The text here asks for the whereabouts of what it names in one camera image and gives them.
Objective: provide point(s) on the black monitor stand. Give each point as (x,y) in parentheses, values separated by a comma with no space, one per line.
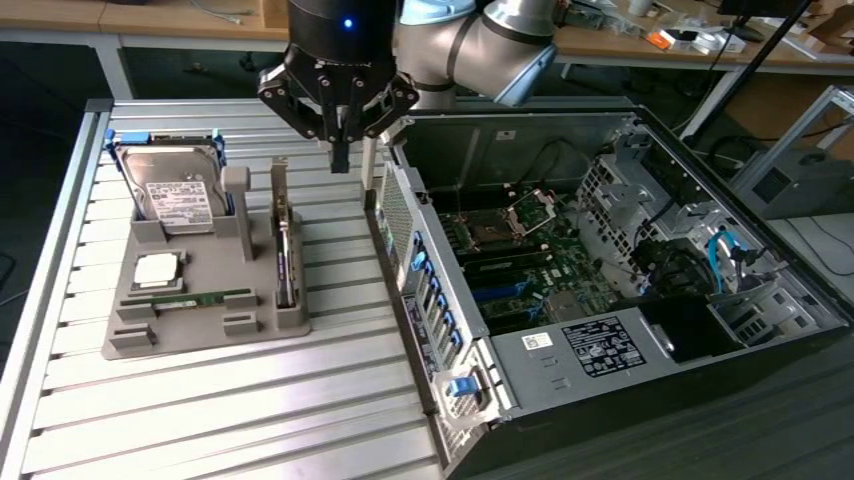
(743,30)

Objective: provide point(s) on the orange small box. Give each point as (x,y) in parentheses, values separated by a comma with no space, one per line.
(663,40)

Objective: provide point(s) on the silver CPU chip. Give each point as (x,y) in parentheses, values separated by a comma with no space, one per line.
(156,270)

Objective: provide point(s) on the black RAM stick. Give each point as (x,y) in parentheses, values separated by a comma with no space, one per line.
(507,264)

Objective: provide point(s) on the grey parts rack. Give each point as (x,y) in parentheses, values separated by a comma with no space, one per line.
(200,335)

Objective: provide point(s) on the blue expansion slot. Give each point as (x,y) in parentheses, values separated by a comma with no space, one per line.
(496,294)

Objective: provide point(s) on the white case sticker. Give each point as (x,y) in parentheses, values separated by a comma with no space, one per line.
(507,135)

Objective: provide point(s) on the white small box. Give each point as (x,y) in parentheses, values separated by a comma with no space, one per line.
(714,42)

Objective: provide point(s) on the brown cardboard box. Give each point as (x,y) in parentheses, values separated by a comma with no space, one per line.
(834,30)
(275,12)

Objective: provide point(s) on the blue case latch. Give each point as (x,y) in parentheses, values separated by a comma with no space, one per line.
(460,388)

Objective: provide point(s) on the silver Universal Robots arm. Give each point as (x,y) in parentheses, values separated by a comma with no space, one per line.
(480,45)

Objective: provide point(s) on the wooden desk with metal legs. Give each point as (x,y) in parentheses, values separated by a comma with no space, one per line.
(67,15)

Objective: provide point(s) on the black stand pole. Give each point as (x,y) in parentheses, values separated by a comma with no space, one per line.
(757,57)

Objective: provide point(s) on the grey chipset heatsink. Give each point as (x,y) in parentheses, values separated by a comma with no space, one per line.
(562,306)

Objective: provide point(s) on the black plastic drive cover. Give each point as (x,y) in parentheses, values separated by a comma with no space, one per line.
(687,330)

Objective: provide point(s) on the graphics card with metal bracket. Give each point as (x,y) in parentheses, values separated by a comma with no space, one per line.
(286,260)

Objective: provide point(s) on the grey computer tower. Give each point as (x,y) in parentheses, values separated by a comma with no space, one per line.
(801,190)

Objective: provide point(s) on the green Dell motherboard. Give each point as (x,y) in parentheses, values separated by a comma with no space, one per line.
(574,260)

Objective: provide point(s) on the white cup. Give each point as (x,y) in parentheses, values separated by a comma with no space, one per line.
(642,6)

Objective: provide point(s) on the wooden desk with clutter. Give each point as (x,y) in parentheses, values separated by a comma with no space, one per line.
(821,64)

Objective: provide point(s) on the metal socket cover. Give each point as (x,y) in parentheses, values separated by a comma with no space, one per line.
(534,197)

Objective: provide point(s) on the silver hard disk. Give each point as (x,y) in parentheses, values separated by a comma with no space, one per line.
(174,200)

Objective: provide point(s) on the blue disk caddy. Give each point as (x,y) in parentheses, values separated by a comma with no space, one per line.
(136,136)

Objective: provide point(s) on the grey power supply unit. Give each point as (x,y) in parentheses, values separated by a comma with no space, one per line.
(547,370)

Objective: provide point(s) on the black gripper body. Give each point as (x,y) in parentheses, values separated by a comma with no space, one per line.
(343,45)

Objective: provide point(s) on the perforated metal drive cage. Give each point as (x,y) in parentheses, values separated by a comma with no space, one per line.
(621,195)

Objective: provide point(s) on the CPU socket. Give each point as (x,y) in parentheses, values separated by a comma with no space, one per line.
(490,230)

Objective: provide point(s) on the black open PC case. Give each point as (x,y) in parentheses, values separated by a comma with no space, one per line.
(567,440)

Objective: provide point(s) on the metal disk bay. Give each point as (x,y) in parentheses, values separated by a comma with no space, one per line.
(767,320)

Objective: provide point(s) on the green RAM stick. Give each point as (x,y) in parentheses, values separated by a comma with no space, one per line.
(194,299)

